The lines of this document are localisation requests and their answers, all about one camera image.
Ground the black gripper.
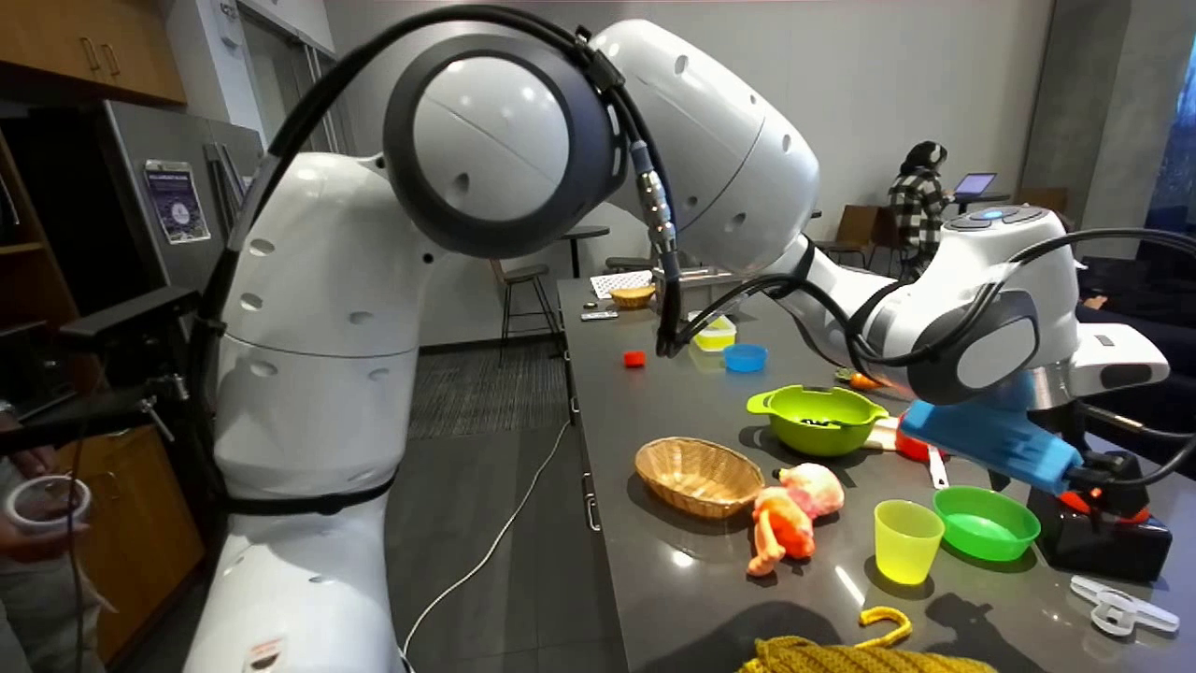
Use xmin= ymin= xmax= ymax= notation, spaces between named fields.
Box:
xmin=1033 ymin=452 xmax=1173 ymax=584

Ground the white plastic clip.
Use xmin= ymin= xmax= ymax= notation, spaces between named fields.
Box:
xmin=1068 ymin=574 xmax=1180 ymax=641

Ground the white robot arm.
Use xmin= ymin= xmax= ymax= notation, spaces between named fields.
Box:
xmin=184 ymin=2 xmax=1170 ymax=673

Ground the small green bowl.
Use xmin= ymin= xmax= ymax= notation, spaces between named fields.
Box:
xmin=934 ymin=485 xmax=1038 ymax=566

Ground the lime green colander bowl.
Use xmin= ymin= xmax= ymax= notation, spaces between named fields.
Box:
xmin=749 ymin=386 xmax=888 ymax=455

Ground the small blue bowl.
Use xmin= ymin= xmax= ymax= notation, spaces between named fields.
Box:
xmin=722 ymin=344 xmax=769 ymax=375

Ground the red small object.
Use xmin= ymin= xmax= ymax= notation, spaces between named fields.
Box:
xmin=623 ymin=346 xmax=646 ymax=370

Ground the translucent yellow-green cup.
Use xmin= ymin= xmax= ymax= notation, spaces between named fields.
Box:
xmin=874 ymin=502 xmax=945 ymax=588

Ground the red small cup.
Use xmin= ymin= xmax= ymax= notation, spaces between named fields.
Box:
xmin=898 ymin=431 xmax=931 ymax=462

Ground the yellow knitted cloth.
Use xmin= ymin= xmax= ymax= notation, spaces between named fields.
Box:
xmin=738 ymin=604 xmax=998 ymax=673

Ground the orange carrot toy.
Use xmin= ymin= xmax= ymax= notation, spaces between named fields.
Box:
xmin=838 ymin=370 xmax=912 ymax=399

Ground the orange plush toy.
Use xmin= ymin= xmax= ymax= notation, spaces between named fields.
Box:
xmin=749 ymin=462 xmax=844 ymax=581

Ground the person in plaid shirt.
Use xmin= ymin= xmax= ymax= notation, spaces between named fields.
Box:
xmin=890 ymin=143 xmax=950 ymax=279

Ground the woven wicker basket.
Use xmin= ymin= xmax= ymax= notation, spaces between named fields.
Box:
xmin=632 ymin=432 xmax=767 ymax=520

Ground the yellow plastic container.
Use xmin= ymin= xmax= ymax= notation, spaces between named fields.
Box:
xmin=691 ymin=319 xmax=738 ymax=355

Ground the stainless steel refrigerator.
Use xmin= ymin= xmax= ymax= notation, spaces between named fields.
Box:
xmin=105 ymin=102 xmax=266 ymax=293

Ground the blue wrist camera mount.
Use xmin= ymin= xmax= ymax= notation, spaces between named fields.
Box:
xmin=901 ymin=386 xmax=1079 ymax=492

